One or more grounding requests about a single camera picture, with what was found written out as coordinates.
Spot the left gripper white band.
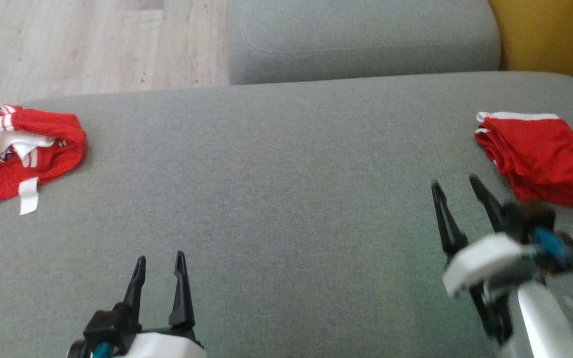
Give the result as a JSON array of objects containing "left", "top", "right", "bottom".
[{"left": 115, "top": 251, "right": 205, "bottom": 358}]

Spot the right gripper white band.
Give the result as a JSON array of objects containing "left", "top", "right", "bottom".
[{"left": 431, "top": 175, "right": 536, "bottom": 344}]

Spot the red shorts white trim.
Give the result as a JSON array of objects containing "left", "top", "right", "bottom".
[{"left": 475, "top": 111, "right": 573, "bottom": 212}]

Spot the red white basketball jersey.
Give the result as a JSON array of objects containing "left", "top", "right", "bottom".
[{"left": 0, "top": 99, "right": 88, "bottom": 215}]

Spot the large grey sofa seat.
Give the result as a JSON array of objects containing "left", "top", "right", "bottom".
[{"left": 0, "top": 71, "right": 573, "bottom": 358}]

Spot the grey sofa seat cushion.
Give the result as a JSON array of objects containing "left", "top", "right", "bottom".
[{"left": 228, "top": 0, "right": 502, "bottom": 85}]

